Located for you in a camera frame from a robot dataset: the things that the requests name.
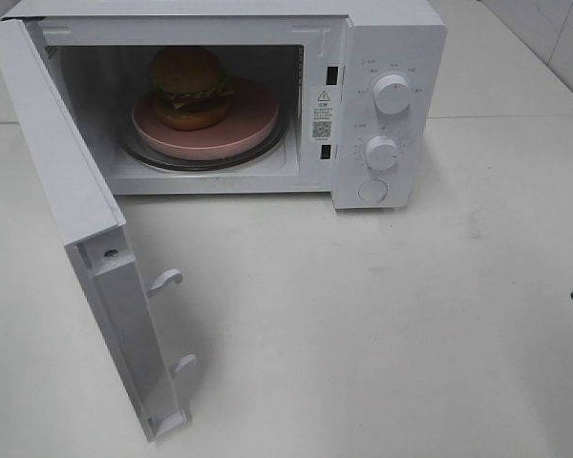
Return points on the glass microwave turntable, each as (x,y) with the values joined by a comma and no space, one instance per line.
(267,157)

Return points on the burger with lettuce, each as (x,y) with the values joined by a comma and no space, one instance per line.
(190,87)

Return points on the pink round plate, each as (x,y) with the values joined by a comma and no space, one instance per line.
(214,129)

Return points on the round white door button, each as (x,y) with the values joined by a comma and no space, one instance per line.
(373,190)

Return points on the white upper microwave knob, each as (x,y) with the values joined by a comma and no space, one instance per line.
(392,93)

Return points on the white lower microwave knob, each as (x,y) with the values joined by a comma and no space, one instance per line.
(381,153)

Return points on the white microwave oven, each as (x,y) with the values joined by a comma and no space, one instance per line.
(319,169)

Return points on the white microwave knob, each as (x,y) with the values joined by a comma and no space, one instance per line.
(392,93)
(381,153)

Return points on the white microwave door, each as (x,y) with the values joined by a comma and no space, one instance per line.
(92,228)

